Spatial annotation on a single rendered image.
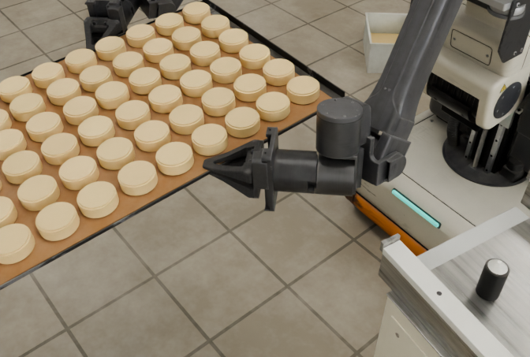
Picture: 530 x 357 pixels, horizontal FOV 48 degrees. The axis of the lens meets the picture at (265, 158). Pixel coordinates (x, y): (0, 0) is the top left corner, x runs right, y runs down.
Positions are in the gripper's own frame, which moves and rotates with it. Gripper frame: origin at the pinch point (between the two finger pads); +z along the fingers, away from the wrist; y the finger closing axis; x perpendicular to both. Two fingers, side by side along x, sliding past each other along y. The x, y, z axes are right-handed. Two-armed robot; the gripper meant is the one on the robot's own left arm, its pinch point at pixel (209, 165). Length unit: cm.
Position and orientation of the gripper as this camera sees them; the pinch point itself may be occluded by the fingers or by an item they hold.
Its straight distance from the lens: 80.7
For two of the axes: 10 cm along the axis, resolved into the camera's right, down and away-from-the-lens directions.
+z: -9.9, -0.6, 1.3
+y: 0.5, 7.3, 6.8
